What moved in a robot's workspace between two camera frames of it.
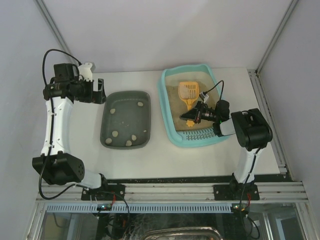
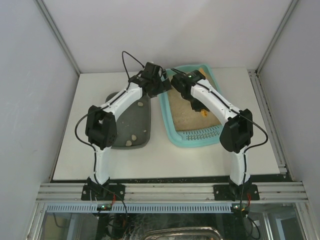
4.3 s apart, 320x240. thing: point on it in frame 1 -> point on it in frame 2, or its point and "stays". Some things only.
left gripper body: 95,91 -> 163,83
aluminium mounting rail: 293,192 stays
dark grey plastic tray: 125,122 stays
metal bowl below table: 184,233 stays
